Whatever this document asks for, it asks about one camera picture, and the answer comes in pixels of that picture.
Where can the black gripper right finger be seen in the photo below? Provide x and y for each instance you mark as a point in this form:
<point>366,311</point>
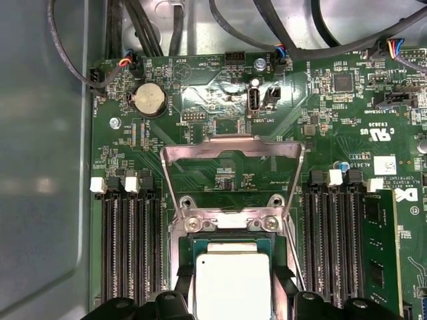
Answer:
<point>320,308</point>

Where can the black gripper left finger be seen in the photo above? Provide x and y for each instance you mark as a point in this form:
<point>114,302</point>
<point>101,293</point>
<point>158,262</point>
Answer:
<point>150,306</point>

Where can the silver CPU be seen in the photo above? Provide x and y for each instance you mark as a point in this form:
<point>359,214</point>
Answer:
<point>230,283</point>

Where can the metal socket cover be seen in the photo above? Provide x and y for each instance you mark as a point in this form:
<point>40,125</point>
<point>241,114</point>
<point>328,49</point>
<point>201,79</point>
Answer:
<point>207,148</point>

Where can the CPU socket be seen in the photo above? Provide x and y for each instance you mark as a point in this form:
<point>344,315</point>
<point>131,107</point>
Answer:
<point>175,243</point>

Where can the green RAM stick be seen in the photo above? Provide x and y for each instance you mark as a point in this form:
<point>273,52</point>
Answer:
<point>380,233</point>

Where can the white board sticker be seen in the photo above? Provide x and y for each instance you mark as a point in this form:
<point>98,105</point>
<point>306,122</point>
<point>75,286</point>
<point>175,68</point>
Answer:
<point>384,165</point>

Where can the silver board screw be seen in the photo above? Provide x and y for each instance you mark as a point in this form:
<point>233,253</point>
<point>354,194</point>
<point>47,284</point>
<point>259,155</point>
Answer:
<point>259,64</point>
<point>115,123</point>

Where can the green motherboard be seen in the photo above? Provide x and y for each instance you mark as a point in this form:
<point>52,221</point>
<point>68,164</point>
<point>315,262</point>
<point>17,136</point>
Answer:
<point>283,110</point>

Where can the black PC case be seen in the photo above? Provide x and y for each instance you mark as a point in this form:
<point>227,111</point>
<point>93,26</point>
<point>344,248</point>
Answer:
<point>40,133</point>

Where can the round coin battery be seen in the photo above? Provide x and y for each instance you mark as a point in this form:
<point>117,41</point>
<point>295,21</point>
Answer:
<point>150,98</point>

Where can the internal USB port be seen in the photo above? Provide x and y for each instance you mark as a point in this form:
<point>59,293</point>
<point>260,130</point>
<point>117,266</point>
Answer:
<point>253,100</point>

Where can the square black chip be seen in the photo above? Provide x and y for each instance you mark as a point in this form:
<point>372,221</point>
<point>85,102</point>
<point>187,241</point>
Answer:
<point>343,82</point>

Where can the black fan connector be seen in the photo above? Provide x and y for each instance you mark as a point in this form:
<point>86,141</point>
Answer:
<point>281,60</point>
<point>136,65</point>
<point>97,77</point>

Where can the black pin header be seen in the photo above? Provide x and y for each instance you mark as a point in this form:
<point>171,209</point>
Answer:
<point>235,58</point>

